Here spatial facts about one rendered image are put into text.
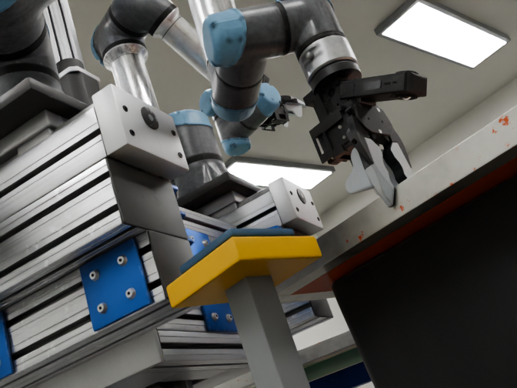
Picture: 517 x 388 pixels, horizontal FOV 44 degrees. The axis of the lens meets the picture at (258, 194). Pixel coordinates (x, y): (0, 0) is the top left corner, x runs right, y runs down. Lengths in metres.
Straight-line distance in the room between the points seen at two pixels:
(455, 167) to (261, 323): 0.28
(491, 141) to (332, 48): 0.27
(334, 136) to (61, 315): 0.42
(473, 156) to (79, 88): 0.79
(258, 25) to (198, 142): 0.52
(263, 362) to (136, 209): 0.24
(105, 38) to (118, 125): 0.93
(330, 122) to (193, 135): 0.57
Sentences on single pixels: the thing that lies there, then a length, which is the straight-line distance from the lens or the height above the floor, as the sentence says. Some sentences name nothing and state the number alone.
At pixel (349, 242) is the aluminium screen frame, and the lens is 0.85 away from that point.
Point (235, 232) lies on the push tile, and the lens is 0.68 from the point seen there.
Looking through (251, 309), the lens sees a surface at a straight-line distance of 0.70.
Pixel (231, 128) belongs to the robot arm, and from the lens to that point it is 1.69.
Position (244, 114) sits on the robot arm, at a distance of 1.03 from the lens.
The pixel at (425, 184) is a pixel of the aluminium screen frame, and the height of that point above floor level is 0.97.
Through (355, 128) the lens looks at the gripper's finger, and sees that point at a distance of 0.81.
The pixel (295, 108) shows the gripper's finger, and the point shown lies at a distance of 1.93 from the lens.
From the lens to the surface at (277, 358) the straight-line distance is 0.69.
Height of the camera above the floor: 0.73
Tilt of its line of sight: 22 degrees up
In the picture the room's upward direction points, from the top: 20 degrees counter-clockwise
